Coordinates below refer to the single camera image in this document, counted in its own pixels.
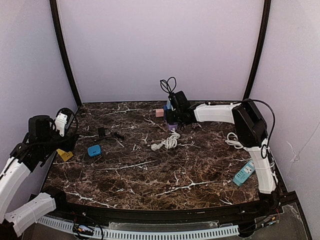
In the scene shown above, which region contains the purple power strip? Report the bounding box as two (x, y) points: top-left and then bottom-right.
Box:
(150, 123), (181, 151)

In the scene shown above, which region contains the right black frame post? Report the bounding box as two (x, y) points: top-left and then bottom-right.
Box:
(242, 0), (272, 100)

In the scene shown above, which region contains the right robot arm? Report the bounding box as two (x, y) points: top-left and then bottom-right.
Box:
(166, 91), (278, 201)

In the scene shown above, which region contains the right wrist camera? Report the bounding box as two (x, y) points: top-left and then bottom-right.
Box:
(172, 90), (190, 112)

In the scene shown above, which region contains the yellow cube socket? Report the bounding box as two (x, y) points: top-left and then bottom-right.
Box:
(56, 149), (74, 162)

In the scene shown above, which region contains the blue square adapter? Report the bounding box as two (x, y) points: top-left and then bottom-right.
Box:
(87, 144), (102, 158)

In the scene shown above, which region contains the black charger with cable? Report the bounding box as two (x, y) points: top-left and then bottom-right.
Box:
(97, 127), (125, 141)

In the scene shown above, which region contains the light blue charger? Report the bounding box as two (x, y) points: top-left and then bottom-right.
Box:
(166, 100), (172, 110)

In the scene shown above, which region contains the black frame post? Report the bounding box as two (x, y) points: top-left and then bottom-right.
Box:
(242, 0), (272, 100)
(49, 0), (82, 108)

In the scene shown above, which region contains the white slotted cable duct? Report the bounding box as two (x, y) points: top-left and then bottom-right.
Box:
(38, 216), (239, 240)

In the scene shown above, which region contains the left black frame post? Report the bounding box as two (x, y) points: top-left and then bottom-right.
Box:
(49, 0), (82, 108)

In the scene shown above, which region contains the dark blue cube socket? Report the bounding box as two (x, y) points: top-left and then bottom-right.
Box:
(163, 105), (172, 119)

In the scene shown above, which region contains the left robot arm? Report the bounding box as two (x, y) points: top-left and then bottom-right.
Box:
(0, 107), (79, 240)

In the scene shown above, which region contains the black usb cable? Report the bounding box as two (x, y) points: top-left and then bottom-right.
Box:
(159, 76), (177, 100)

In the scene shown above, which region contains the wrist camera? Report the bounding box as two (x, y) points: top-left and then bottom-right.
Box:
(28, 115), (56, 142)
(172, 90), (190, 112)

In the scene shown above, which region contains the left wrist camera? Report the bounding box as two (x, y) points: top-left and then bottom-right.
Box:
(28, 115), (56, 142)

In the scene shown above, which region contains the pink charger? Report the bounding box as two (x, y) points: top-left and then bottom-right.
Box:
(155, 108), (164, 118)

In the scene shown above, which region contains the teal power strip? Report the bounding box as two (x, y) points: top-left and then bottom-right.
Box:
(225, 132), (256, 187)

